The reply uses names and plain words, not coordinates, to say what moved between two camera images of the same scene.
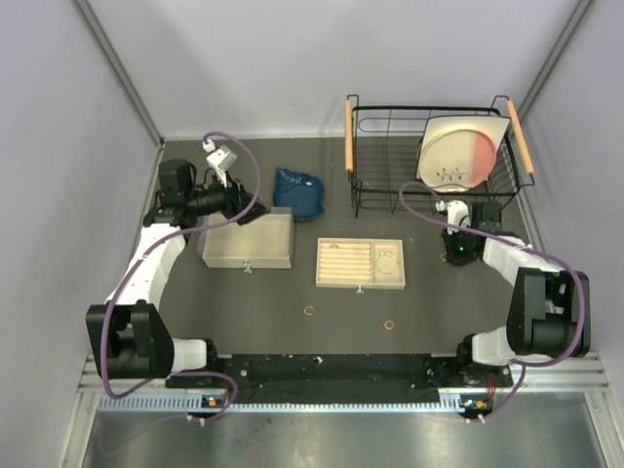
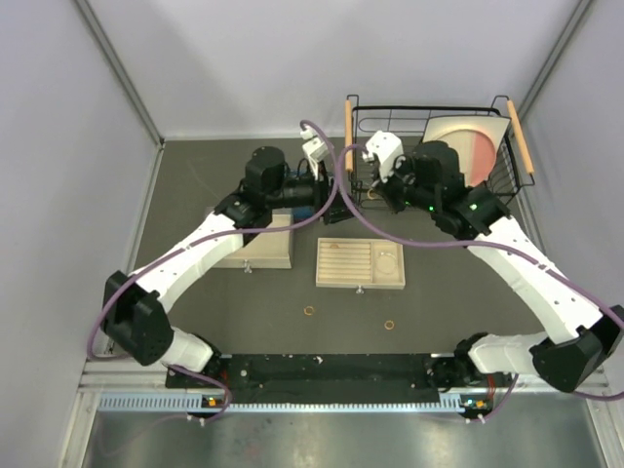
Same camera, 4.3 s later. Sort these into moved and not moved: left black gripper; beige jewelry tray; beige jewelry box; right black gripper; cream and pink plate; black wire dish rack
Moved: left black gripper; right black gripper
Not moved: cream and pink plate; beige jewelry tray; beige jewelry box; black wire dish rack
